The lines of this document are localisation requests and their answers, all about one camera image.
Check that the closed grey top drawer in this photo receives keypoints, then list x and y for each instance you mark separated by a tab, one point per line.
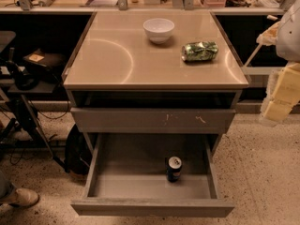
185	121

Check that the black stand with cables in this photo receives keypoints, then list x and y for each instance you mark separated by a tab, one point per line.
21	108

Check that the tan shoe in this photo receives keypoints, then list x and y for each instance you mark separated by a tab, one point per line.
23	197

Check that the crushed green soda can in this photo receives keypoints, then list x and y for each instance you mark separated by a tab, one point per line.
199	51

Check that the grey pole with handle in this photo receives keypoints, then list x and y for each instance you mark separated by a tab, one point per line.
254	55

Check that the white ceramic bowl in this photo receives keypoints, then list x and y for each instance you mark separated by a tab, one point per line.
158	30

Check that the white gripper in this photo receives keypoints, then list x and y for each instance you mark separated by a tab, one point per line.
289	37

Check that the black bag with label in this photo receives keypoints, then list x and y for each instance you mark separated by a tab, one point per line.
44	65

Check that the dark blue pepsi can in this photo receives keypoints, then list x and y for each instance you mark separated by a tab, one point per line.
173	168

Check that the open grey middle drawer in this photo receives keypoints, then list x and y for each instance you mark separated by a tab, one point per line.
127	177

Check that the grey drawer cabinet with counter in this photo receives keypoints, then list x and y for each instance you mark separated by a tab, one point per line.
116	66

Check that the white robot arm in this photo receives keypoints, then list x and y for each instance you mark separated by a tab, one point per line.
288	38

